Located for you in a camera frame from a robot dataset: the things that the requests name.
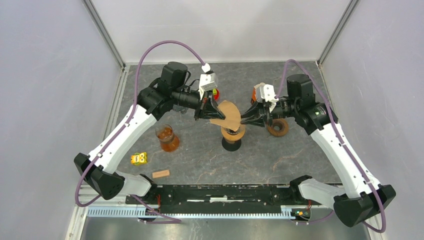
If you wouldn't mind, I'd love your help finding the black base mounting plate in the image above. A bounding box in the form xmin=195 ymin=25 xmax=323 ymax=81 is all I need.
xmin=125 ymin=184 xmax=318 ymax=215

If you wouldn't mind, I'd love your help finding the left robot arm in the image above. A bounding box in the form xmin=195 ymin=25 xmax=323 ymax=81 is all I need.
xmin=74 ymin=61 xmax=225 ymax=204

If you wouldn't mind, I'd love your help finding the orange filter box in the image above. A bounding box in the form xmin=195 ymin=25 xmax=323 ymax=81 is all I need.
xmin=250 ymin=84 xmax=262 ymax=105

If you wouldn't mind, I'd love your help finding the small wooden plank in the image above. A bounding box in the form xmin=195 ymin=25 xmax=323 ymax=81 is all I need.
xmin=152 ymin=169 xmax=171 ymax=179

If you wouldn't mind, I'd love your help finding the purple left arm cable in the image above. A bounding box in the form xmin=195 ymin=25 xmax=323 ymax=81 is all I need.
xmin=74 ymin=40 xmax=208 ymax=225

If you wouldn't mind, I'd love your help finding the grey slotted cable duct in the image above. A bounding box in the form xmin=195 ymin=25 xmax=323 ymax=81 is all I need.
xmin=87 ymin=206 xmax=310 ymax=220

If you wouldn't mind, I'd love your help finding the dark smoky glass dripper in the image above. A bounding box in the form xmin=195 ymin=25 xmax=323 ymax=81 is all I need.
xmin=225 ymin=128 xmax=240 ymax=136

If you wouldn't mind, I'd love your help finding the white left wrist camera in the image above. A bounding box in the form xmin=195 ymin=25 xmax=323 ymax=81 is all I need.
xmin=198 ymin=63 xmax=218 ymax=99

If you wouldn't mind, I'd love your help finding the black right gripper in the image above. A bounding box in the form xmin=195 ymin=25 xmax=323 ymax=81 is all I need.
xmin=240 ymin=98 xmax=299 ymax=128

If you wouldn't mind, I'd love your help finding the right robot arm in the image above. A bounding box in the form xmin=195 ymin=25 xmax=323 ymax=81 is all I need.
xmin=241 ymin=74 xmax=396 ymax=227

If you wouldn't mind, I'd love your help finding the yellow toy block figure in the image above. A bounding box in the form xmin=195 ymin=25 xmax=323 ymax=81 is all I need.
xmin=130 ymin=152 xmax=148 ymax=166

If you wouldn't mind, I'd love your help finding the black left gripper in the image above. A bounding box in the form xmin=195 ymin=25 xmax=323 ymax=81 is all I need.
xmin=172 ymin=87 xmax=226 ymax=122

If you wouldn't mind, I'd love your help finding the clear ribbed glass dripper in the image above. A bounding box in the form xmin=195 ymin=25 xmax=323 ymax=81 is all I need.
xmin=235 ymin=124 xmax=246 ymax=134

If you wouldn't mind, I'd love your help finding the red toy block base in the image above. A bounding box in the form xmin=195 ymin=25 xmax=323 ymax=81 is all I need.
xmin=212 ymin=88 xmax=220 ymax=100

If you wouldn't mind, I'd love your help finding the amber glass flask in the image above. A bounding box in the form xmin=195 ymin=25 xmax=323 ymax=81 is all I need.
xmin=155 ymin=124 xmax=180 ymax=152

